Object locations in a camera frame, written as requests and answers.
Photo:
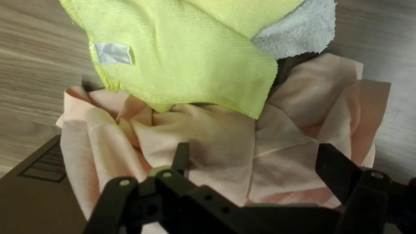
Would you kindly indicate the brown cardboard box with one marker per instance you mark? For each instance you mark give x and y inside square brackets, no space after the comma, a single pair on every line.
[39,203]

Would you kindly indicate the white towel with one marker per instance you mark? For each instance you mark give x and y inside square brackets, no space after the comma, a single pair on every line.
[303,30]

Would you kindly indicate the yellow towel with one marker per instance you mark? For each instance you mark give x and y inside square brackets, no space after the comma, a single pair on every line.
[182,56]

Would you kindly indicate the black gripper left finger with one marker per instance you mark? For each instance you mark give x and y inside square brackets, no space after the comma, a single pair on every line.
[130,208]

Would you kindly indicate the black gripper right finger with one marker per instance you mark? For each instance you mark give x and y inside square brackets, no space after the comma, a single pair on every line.
[368,203]

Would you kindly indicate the peach shirt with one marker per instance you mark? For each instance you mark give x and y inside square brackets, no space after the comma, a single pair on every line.
[225,147]

